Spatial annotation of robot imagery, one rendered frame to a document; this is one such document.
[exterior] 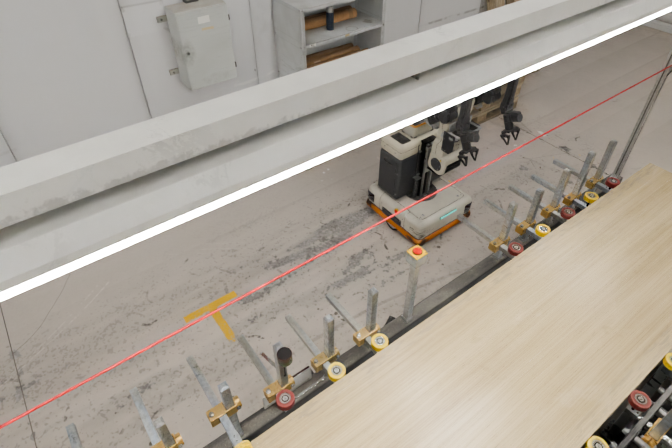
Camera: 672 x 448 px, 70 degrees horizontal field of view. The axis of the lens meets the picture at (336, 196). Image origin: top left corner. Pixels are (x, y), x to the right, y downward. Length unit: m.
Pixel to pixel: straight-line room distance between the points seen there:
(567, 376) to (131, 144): 2.10
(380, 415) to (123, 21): 3.11
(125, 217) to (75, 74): 3.21
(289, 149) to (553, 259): 2.21
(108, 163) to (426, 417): 1.74
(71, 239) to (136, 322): 2.98
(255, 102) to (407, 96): 0.35
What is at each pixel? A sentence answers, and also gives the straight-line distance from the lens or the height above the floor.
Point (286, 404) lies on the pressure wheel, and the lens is 2.20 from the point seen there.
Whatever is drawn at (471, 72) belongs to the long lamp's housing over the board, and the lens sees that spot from 1.18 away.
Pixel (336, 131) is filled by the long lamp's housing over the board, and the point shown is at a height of 2.36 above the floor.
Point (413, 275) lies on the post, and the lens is 2.38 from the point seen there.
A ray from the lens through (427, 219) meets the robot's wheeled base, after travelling 3.85.
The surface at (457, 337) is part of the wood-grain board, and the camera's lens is 2.42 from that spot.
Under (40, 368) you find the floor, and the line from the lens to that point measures 3.83.
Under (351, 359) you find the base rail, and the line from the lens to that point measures 2.53.
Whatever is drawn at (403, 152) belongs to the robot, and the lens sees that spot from 3.67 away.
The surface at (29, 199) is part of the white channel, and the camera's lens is 0.78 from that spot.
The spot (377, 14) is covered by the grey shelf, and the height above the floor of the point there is 1.30.
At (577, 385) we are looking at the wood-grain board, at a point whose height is 0.90.
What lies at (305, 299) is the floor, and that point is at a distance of 3.62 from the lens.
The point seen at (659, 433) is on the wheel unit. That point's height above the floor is 0.88.
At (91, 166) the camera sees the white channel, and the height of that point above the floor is 2.46.
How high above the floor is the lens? 2.87
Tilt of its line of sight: 40 degrees down
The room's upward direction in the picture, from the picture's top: straight up
